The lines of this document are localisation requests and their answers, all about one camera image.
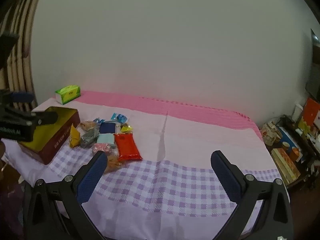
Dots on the floral jar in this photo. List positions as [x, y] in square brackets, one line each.
[270, 132]

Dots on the gold metal tray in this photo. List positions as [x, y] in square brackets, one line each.
[57, 142]

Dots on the pink patterned packet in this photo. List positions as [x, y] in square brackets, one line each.
[101, 147]

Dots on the clear peanut packet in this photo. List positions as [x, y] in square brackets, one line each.
[113, 163]

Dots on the yellow candy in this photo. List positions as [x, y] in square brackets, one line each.
[126, 129]

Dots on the brown snack packet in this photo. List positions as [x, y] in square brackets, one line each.
[87, 125]

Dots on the orange patterned flat box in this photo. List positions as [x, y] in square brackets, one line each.
[286, 166]

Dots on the dark blue packet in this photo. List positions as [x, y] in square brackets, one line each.
[107, 127]

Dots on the yellow snack packet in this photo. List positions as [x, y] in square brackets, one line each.
[74, 138]

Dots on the grey snack packet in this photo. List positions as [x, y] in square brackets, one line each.
[87, 137]

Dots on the red snack packet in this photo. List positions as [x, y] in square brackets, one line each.
[127, 146]

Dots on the dark panel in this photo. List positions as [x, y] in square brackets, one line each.
[315, 80]

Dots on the light blue packet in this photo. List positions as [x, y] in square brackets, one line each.
[106, 138]

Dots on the blue box with cup picture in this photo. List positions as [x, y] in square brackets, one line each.
[290, 143]

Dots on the red box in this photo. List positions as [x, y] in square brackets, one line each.
[311, 111]

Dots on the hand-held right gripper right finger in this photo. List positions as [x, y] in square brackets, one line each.
[226, 177]

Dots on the green tissue box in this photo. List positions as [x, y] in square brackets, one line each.
[68, 92]

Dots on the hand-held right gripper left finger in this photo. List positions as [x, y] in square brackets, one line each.
[91, 177]

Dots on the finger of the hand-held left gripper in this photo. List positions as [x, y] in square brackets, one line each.
[45, 117]
[22, 98]

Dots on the dark side table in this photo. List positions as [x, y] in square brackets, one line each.
[306, 170]

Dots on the patterned beige curtain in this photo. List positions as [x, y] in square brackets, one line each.
[20, 75]

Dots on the blue candy wrapper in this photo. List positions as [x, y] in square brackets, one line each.
[98, 120]
[120, 118]

